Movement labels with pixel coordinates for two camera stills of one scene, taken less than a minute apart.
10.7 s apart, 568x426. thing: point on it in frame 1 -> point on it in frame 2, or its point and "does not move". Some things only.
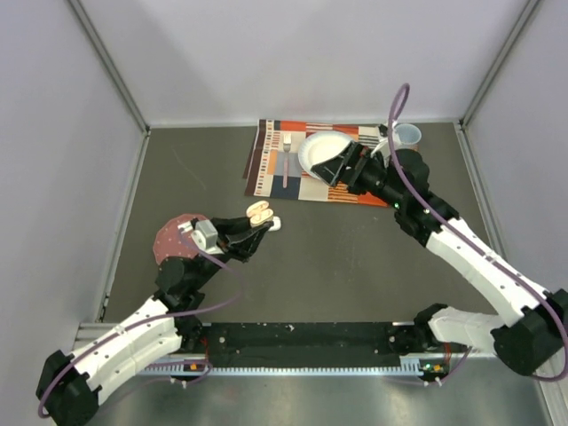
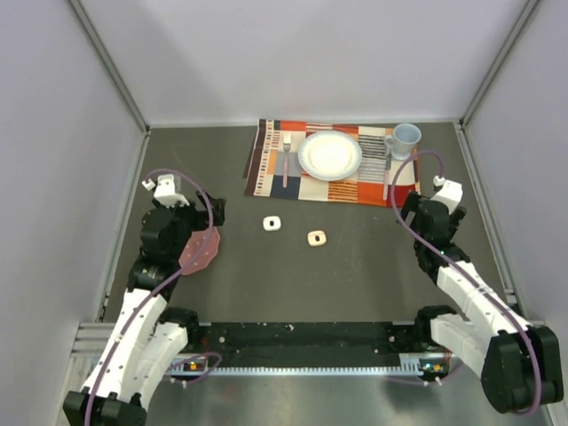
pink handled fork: x=287 y=146 does not move
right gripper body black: x=372 y=177 -> x=413 y=205
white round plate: x=320 y=146 does not move
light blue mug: x=406 y=137 does not move
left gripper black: x=237 y=239 -> x=201 y=217
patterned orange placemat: x=273 y=167 does not move
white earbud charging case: x=277 y=224 does not move
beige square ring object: x=259 y=213 -> x=317 y=238
